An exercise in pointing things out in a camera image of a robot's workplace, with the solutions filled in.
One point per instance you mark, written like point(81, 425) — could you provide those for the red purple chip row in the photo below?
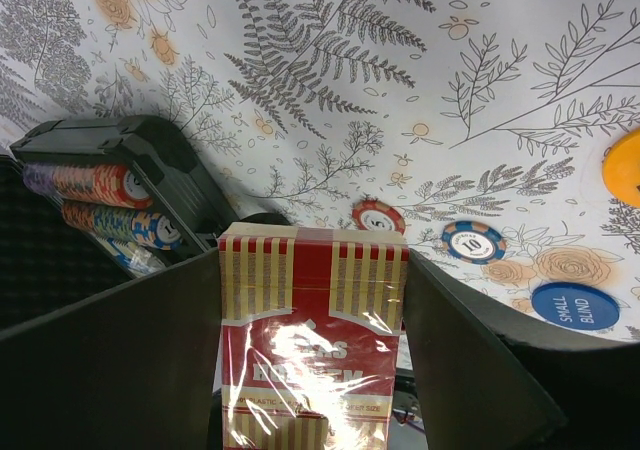
point(106, 184)

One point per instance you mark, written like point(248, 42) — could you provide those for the yellow big blind button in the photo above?
point(620, 169)

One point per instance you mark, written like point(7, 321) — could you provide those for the red Texas Holdem card deck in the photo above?
point(311, 321)

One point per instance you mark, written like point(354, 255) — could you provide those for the blue green chip row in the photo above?
point(149, 229)

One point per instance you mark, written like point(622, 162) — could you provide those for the floral patterned table mat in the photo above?
point(495, 111)

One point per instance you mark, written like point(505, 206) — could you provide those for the blue small blind button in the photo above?
point(575, 306)

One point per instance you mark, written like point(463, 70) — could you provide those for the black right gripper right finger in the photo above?
point(490, 377)

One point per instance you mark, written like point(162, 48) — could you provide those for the black poker set case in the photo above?
point(46, 264)

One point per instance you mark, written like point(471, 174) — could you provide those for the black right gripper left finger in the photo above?
point(129, 368)

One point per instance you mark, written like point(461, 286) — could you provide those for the red 5 poker chip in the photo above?
point(374, 215)

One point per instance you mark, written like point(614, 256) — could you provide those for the blue 10 poker chip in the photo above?
point(473, 242)

